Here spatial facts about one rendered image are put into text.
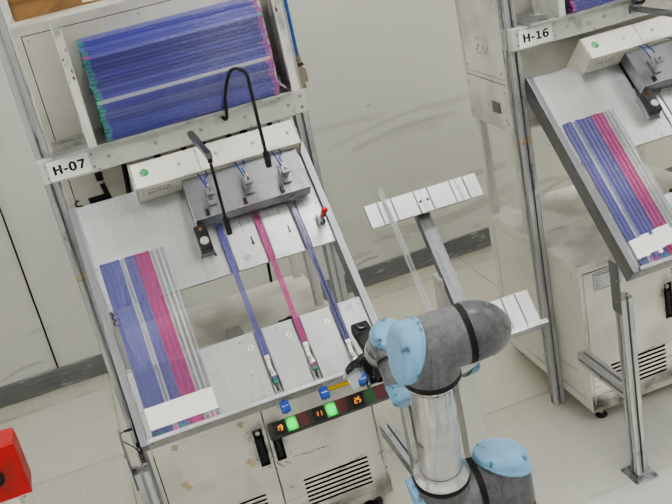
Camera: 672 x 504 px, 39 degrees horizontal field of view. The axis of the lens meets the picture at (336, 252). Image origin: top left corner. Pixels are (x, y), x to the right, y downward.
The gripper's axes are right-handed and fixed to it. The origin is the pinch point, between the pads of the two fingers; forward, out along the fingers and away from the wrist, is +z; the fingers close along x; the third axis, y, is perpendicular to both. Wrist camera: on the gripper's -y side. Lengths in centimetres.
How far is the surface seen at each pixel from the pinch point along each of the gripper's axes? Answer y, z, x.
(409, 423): 12.5, 25.6, 11.1
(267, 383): -7.7, 9.9, -24.2
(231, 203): -58, 4, -17
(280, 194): -56, 4, -3
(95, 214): -70, 10, -53
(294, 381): -5.8, 9.9, -17.3
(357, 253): -101, 187, 59
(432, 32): -169, 121, 116
